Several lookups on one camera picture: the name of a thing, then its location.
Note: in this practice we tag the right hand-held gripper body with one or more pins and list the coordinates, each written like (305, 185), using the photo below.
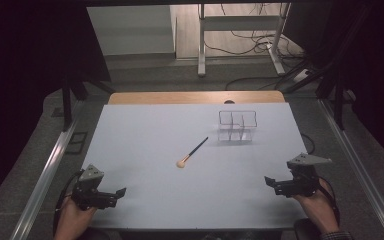
(301, 181)

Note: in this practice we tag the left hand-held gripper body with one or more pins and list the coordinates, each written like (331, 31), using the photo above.
(91, 195)

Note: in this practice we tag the clear acrylic organizer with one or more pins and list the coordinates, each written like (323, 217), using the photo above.
(237, 126)

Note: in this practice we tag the person's right hand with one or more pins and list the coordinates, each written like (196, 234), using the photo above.
(321, 208)

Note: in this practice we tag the person's left hand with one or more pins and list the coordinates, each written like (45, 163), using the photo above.
(70, 221)

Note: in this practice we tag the white table board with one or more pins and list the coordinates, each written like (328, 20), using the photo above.
(153, 140)

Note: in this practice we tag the black metal stand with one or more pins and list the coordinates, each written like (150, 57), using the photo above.
(338, 100)
(67, 106)

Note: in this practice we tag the wooden table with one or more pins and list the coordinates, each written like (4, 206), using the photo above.
(166, 97)

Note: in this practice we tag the white power strip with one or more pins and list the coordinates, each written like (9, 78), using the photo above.
(301, 75)

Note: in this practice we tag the white cabinet panel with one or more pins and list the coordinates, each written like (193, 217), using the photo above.
(130, 30)

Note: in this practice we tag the aluminium rail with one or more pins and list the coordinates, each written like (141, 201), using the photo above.
(356, 160)
(45, 176)

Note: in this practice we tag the white metal desk frame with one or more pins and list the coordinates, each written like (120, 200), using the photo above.
(240, 23)

